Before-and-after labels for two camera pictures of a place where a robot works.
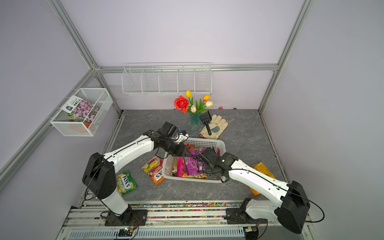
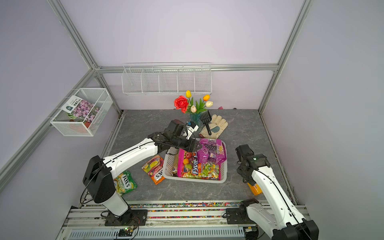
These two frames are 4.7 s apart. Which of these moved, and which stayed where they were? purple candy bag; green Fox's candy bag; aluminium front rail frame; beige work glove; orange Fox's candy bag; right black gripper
Moved: purple candy bag; right black gripper
Stayed: green Fox's candy bag; beige work glove; aluminium front rail frame; orange Fox's candy bag
